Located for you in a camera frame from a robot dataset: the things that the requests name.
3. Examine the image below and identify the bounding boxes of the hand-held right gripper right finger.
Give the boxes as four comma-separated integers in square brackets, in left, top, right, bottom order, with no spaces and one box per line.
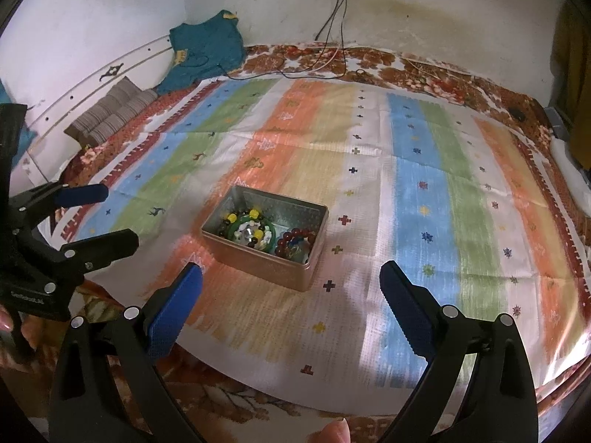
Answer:
[379,261,539,443]

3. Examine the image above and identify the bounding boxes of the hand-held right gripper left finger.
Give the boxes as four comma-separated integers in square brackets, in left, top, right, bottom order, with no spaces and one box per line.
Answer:
[48,261,206,443]

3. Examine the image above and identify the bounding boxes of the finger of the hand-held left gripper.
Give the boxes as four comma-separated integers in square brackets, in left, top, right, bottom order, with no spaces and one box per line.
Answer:
[9,183,110,215]
[60,228,140,282]

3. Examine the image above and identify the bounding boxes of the metal tin box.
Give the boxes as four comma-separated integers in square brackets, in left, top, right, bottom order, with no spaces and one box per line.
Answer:
[199,185,329,292]

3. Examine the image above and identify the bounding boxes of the white and turquoise bead bracelet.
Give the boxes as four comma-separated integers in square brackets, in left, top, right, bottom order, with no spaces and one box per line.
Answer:
[233,221,273,247]

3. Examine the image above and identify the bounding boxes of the black and yellow bead bracelet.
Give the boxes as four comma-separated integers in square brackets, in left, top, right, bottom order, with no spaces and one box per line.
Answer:
[219,207,273,241]

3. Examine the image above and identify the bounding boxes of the red bead bracelet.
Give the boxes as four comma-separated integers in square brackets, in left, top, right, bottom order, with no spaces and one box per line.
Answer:
[276,226,319,259]

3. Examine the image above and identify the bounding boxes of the person's right hand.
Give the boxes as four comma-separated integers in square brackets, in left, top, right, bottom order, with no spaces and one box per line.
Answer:
[318,419,352,443]

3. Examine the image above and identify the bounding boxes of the brown striped pillow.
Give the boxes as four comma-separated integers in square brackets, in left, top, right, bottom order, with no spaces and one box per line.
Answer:
[64,76,160,146]

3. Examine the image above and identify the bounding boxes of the white bed headboard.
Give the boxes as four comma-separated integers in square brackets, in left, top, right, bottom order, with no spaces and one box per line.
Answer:
[0,32,185,185]

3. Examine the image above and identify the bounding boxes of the striped colourful blanket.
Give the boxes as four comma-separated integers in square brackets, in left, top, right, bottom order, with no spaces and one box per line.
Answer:
[39,76,591,416]

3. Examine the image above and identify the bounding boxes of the green bangle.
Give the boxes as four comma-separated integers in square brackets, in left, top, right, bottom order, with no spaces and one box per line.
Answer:
[222,219,280,252]

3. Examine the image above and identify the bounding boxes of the teal garment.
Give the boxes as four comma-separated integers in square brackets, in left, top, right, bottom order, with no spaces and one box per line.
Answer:
[154,9,247,95]

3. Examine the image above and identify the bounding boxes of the yellow hanging garment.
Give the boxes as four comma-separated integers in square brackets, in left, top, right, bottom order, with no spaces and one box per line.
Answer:
[551,2,591,171]

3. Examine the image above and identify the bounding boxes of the thin black cable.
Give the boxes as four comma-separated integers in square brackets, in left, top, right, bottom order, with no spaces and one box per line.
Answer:
[185,55,287,79]

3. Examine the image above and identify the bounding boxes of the white cable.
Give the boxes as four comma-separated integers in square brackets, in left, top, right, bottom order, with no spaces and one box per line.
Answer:
[286,0,358,75]

